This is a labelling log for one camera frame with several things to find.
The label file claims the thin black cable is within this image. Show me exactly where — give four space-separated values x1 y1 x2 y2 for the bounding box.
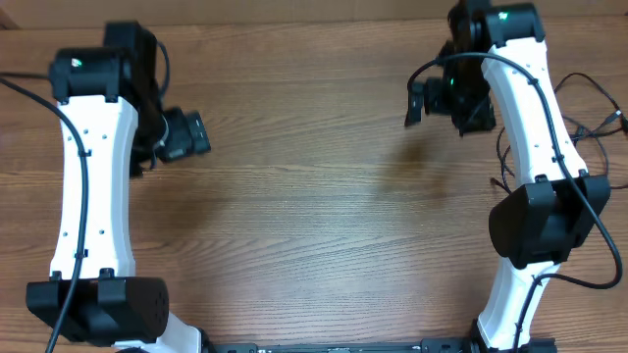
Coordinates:
490 72 628 195

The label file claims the black cable silver plug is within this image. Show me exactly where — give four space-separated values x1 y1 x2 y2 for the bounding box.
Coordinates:
563 110 627 145

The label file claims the black usb cable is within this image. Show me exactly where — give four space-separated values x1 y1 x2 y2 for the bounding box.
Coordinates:
495 115 628 192

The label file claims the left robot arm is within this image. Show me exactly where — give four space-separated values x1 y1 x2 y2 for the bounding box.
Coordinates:
26 22 213 352

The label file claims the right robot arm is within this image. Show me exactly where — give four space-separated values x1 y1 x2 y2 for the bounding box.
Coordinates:
405 1 610 352

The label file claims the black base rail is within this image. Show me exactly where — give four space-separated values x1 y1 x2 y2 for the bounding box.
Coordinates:
201 331 497 353

